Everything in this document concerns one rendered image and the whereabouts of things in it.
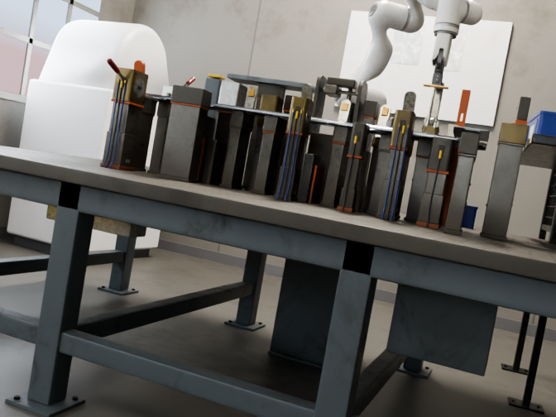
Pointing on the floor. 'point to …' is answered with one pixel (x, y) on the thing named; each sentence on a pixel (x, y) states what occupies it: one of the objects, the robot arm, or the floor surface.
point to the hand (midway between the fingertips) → (437, 79)
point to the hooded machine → (83, 112)
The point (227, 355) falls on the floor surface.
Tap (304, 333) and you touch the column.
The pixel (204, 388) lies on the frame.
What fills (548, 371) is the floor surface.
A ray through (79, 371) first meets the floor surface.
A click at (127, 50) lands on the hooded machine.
